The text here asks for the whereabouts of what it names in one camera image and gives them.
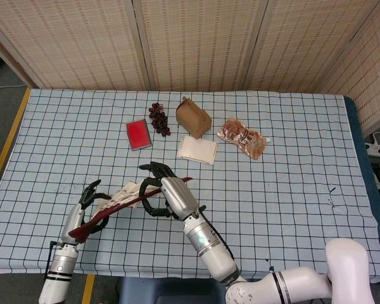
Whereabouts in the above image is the woven bamboo folding screen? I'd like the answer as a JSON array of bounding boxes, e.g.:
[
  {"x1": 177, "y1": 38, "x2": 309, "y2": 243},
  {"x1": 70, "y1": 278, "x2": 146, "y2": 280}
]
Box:
[{"x1": 0, "y1": 0, "x2": 380, "y2": 136}]

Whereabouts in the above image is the red ink pad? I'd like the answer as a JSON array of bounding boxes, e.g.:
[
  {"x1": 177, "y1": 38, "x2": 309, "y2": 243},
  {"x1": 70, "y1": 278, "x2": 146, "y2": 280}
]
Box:
[{"x1": 125, "y1": 118, "x2": 153, "y2": 151}]

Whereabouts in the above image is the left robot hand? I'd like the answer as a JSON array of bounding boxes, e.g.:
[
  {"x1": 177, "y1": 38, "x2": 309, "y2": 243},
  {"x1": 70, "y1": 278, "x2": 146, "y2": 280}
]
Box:
[{"x1": 60, "y1": 179, "x2": 113, "y2": 246}]

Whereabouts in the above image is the orange spouted food pouch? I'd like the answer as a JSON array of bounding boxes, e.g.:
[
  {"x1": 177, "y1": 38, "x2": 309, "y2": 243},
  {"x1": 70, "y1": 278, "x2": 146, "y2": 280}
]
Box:
[{"x1": 217, "y1": 117, "x2": 272, "y2": 161}]

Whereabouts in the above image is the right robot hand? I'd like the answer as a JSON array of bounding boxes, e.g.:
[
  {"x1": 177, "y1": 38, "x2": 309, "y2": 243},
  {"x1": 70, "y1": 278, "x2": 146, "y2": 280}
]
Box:
[{"x1": 137, "y1": 161, "x2": 207, "y2": 222}]

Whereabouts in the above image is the dark blue chair seat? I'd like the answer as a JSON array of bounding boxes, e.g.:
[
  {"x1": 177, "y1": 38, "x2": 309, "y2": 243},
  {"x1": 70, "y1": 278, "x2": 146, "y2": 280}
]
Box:
[{"x1": 118, "y1": 277, "x2": 229, "y2": 304}]

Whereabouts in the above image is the brown kraft gable box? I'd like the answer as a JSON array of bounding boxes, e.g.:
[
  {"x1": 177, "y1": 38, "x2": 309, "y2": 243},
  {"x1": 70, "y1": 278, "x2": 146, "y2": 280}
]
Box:
[{"x1": 175, "y1": 96, "x2": 213, "y2": 139}]

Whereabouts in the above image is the dark red grape bunch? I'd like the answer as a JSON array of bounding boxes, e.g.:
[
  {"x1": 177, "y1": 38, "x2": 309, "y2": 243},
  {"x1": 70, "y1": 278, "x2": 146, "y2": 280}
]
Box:
[{"x1": 148, "y1": 102, "x2": 172, "y2": 137}]

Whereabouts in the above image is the checked light blue tablecloth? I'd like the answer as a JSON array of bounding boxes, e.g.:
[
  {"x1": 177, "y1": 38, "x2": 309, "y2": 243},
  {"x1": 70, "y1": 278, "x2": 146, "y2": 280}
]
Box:
[{"x1": 0, "y1": 88, "x2": 380, "y2": 279}]

